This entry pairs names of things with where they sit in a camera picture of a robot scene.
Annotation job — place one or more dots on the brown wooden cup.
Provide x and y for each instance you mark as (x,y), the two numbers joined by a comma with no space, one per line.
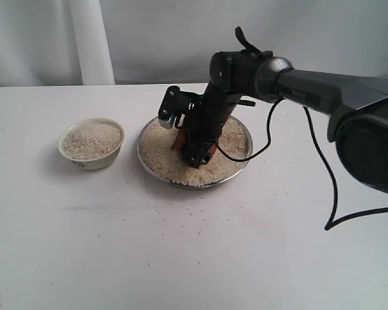
(181,139)

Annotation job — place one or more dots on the round steel rice tray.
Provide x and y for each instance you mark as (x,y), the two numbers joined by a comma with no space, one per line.
(153,148)

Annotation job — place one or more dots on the white backdrop curtain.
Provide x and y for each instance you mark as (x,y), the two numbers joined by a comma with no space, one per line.
(128,42)

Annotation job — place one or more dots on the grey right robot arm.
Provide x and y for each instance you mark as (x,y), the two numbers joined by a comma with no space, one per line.
(357,108)

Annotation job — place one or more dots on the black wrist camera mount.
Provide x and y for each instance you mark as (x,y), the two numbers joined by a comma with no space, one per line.
(177,103)

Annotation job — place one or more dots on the white floral ceramic bowl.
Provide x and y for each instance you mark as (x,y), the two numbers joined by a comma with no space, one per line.
(92,143)

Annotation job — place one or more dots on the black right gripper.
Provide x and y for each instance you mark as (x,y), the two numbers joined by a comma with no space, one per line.
(232,76)

